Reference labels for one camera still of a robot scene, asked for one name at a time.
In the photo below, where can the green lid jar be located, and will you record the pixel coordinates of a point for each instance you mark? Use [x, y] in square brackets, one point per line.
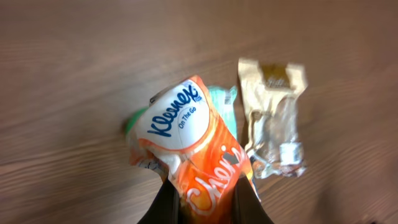
[133, 119]

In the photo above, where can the teal wipes packet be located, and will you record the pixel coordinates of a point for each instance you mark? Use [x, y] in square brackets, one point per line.
[223, 100]

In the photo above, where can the beige snack pouch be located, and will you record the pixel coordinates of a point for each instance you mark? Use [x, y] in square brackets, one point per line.
[270, 94]

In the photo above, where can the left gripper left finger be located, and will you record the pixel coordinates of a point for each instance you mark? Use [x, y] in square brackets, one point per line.
[164, 208]

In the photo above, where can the orange Kleenex tissue pack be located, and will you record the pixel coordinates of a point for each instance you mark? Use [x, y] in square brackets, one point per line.
[183, 138]

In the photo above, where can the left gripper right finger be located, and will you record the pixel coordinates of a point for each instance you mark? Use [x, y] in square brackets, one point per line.
[247, 208]

